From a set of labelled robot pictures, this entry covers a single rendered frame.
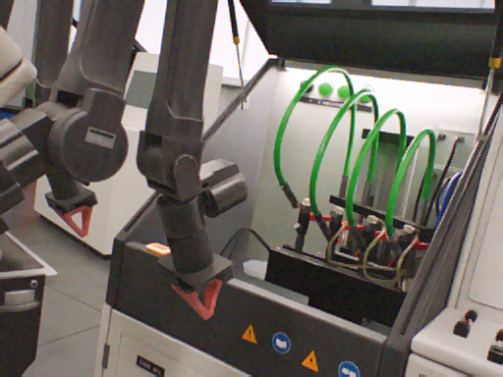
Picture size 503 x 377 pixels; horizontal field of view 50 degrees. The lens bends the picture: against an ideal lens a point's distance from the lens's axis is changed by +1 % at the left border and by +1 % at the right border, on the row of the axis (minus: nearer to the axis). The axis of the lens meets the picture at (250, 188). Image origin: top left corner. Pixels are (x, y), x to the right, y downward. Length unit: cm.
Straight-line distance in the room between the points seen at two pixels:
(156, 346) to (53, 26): 69
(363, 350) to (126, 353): 58
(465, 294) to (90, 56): 83
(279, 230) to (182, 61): 103
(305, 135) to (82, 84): 105
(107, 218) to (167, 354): 282
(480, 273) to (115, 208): 316
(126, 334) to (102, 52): 82
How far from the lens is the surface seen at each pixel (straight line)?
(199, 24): 68
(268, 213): 165
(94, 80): 60
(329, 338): 100
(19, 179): 59
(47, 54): 105
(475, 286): 114
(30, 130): 60
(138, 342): 129
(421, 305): 100
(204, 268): 75
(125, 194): 400
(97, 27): 61
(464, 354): 94
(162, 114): 67
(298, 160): 159
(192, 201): 70
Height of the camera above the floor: 131
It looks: 9 degrees down
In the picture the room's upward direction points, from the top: 9 degrees clockwise
